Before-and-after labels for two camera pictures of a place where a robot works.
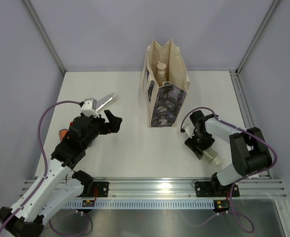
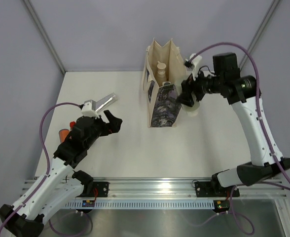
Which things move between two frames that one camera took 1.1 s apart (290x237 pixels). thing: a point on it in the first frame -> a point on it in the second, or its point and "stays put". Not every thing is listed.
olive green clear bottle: x=211 y=156 -> x=191 y=111
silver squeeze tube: x=105 y=101 stays put
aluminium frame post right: x=258 y=34 stays put
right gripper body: x=204 y=140 -> x=202 y=86
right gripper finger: x=195 y=147 -> x=186 y=97
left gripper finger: x=115 y=122 stays put
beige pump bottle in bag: x=161 y=78 stays put
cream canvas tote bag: x=166 y=80 stays put
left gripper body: x=99 y=127 stays put
